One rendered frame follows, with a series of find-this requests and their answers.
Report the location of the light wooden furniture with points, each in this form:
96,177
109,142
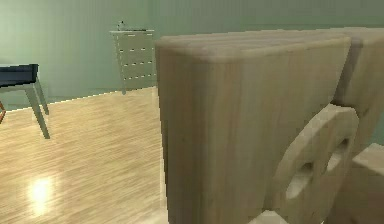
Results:
233,126

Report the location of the pale green chest of drawers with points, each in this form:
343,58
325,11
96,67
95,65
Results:
136,56

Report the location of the small grey object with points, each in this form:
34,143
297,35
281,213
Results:
121,25

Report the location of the dark blue grey-legged table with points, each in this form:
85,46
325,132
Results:
23,80

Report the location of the orange brown chair leg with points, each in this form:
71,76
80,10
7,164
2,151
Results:
1,113

